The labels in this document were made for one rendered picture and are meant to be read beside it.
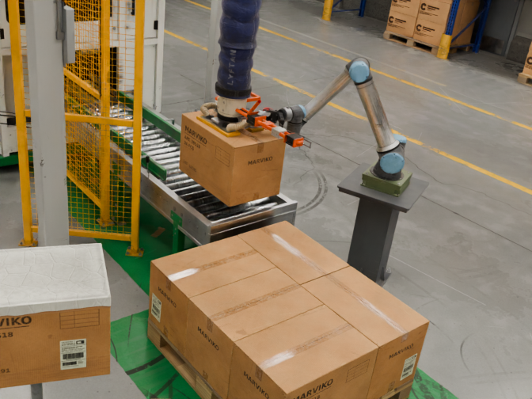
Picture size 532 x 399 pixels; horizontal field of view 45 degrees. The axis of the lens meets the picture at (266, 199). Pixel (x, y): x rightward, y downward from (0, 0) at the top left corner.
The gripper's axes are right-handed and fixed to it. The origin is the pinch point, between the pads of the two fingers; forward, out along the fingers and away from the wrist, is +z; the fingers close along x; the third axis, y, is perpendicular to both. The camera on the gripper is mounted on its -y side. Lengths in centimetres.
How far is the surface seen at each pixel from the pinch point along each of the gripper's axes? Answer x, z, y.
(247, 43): 42.2, 1.3, 16.6
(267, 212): -61, -8, -8
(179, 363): -119, 78, -46
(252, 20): 55, -1, 17
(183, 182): -66, 12, 60
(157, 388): -121, 97, -55
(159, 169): -59, 24, 72
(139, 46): 30, 44, 68
